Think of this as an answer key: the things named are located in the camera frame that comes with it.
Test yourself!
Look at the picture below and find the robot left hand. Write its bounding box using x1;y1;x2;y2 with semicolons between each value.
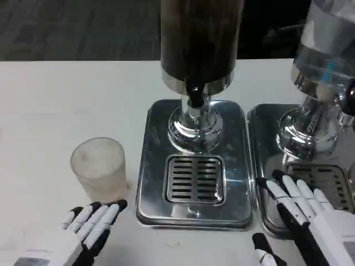
12;199;128;266

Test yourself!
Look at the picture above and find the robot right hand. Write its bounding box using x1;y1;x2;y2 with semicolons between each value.
251;169;355;266

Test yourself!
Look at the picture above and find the clear ribbed glass cup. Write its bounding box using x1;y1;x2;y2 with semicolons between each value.
69;136;131;203

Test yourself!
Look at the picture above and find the steel drip tray base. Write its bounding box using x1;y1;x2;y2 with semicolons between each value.
135;99;254;229
246;103;355;241

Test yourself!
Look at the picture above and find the chrome dispenser tap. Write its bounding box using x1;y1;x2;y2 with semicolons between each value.
337;82;355;129

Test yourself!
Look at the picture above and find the clear empty drink dispenser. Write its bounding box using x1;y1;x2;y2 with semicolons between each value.
276;0;355;165

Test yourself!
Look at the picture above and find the black dispenser tap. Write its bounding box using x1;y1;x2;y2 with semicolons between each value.
185;79;206;109

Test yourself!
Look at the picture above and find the dark drink dispenser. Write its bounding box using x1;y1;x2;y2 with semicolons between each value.
159;0;244;154

